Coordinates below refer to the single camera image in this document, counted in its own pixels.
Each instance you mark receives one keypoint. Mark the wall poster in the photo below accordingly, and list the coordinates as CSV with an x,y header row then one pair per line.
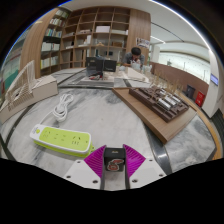
x,y
143,42

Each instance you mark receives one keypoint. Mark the green and white power strip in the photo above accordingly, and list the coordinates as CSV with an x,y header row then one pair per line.
x,y
61,138

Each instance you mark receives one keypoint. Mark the white architectural building model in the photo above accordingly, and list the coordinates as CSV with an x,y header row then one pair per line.
x,y
26,90

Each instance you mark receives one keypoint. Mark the wooden board with brown model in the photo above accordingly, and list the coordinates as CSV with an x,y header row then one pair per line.
x,y
156,110

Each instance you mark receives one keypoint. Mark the dark box building model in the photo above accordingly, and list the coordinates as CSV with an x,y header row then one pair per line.
x,y
100,65

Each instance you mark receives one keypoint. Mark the glass-fronted bookshelf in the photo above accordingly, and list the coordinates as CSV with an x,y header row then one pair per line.
x,y
13,63

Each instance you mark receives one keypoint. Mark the curved wooden slatted strip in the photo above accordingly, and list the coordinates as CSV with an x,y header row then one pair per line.
x,y
210,130

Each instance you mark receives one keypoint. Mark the black charger block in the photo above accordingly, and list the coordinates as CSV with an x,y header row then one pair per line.
x,y
114,160

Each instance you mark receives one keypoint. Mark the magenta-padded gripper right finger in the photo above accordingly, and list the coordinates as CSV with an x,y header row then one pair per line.
x,y
145,173

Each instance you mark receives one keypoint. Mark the wall-mounted screen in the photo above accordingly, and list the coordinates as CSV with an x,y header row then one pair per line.
x,y
214,79

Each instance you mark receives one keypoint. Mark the curved ceiling light strip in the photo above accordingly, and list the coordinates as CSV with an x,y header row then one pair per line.
x,y
181,18

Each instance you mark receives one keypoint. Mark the grey flat model base board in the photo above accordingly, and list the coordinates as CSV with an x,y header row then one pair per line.
x,y
100,81

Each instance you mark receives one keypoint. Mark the dark waste bin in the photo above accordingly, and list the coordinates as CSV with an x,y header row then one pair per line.
x,y
190,91

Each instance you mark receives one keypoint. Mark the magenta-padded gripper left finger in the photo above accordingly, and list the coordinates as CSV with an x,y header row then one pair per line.
x,y
83,173

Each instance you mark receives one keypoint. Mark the small white sloped model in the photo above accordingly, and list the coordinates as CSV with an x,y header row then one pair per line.
x,y
136,74

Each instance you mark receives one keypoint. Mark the wooden wall shelf unit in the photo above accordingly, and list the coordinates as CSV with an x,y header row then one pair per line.
x,y
90,36

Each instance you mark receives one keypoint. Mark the person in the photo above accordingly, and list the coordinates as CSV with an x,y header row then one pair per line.
x,y
134,57

